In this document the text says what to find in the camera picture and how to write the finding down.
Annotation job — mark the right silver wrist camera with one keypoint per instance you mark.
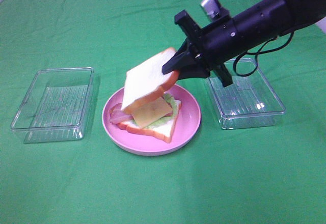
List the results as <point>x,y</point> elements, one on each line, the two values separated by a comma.
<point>214,10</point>

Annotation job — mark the yellow cheese slice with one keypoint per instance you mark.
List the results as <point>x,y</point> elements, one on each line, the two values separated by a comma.
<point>151,112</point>

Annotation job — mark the green lettuce leaf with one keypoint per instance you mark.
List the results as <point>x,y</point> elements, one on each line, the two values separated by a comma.
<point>169,99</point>

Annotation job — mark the white bread slice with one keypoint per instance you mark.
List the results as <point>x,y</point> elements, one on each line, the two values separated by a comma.
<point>146,82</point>
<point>162,129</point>

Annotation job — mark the pink round plate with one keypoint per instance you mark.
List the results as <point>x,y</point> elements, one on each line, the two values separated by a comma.
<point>186,126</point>

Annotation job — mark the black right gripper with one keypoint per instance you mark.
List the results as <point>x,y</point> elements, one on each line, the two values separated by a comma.
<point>204,49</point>

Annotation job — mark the bacon strip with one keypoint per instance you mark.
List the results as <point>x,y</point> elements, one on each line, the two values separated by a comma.
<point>117,115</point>

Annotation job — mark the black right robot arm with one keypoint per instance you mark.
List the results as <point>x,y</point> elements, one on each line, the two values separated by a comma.
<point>271,18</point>

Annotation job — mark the left clear plastic container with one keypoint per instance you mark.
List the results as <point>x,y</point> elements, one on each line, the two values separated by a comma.
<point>56,106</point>

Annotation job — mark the clear plastic container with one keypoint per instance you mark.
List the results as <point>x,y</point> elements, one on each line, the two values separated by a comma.
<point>247,103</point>
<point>56,106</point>

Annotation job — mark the green tablecloth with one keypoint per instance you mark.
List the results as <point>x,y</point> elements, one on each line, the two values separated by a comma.
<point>258,175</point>

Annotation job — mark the right clear plastic container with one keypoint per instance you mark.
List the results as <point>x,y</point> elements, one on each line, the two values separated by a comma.
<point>247,103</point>

